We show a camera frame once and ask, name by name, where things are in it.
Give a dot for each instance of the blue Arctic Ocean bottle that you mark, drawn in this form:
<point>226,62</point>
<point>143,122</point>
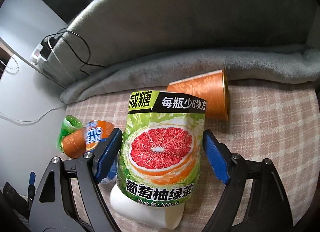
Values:
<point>97,131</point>

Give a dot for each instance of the grapefruit green tea bottle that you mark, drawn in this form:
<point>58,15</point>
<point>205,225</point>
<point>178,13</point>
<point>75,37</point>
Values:
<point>159,161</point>

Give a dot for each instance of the white power strip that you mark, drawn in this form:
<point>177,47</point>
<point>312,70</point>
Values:
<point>41,53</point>

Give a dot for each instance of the grey fleece blanket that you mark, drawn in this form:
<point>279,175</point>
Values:
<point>292,64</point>

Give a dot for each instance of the grey sofa backrest cushion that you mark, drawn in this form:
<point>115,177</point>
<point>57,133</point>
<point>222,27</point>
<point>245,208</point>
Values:
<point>108,32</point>

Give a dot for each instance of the white plastic cup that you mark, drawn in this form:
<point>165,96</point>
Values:
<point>167,217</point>

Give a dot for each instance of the large orange paper cup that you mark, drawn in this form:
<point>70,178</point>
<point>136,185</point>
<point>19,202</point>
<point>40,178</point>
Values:
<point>74,145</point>

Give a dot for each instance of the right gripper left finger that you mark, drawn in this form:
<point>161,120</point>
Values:
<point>68,197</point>

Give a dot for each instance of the small orange paper cup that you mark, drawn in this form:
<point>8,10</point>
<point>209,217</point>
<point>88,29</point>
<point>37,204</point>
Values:
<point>212,87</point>

